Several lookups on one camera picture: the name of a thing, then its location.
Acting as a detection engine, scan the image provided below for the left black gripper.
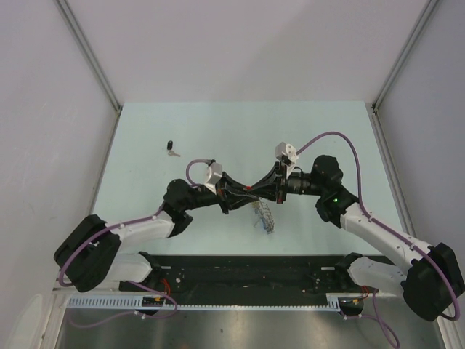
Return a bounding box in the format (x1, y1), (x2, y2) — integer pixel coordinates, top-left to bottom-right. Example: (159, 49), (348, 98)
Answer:
(182, 172), (258, 214)

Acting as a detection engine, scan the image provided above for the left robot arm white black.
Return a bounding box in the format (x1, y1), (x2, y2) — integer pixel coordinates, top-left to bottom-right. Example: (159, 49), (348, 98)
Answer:
(54, 179), (259, 293)

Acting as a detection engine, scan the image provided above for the left aluminium corner post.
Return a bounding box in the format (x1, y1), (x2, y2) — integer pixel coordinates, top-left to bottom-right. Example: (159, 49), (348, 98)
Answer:
(54, 0), (123, 116)

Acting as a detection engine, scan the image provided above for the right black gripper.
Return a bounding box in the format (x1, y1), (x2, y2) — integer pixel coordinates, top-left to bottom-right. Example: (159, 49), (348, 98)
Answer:
(248, 161), (325, 204)

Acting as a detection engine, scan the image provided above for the aluminium corner post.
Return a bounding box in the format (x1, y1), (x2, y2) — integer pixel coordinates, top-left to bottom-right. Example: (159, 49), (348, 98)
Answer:
(54, 0), (123, 116)
(371, 0), (442, 113)

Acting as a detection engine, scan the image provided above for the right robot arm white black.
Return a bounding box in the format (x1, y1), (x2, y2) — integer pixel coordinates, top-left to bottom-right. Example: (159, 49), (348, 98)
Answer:
(247, 155), (464, 321)

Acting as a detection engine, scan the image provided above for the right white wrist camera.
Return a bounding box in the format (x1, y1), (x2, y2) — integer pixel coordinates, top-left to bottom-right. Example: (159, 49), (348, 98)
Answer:
(275, 142), (299, 177)

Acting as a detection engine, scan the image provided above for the white slotted cable duct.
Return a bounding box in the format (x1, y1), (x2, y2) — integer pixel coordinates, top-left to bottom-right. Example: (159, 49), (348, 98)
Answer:
(66, 294), (363, 312)

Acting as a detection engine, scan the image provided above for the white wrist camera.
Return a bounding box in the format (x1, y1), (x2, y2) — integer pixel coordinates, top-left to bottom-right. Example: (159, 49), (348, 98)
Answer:
(203, 160), (223, 194)
(275, 142), (299, 177)

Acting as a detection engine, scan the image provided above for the key with black tag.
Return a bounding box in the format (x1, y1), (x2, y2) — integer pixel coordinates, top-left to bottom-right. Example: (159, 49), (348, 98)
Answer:
(166, 140), (180, 157)

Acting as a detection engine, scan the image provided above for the silver disc keyring with keys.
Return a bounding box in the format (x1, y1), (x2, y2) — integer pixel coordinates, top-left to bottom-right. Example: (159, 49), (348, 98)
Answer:
(251, 201), (275, 234)

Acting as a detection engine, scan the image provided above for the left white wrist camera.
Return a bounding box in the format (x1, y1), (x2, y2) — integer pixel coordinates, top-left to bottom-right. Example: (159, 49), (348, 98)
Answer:
(203, 160), (223, 194)

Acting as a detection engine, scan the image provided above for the right aluminium corner post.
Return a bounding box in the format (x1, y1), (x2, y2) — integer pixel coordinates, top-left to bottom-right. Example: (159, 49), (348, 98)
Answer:
(371, 0), (442, 113)

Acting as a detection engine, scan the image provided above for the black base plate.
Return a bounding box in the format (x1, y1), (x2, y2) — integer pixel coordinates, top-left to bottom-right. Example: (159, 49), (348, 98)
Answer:
(140, 254), (369, 295)

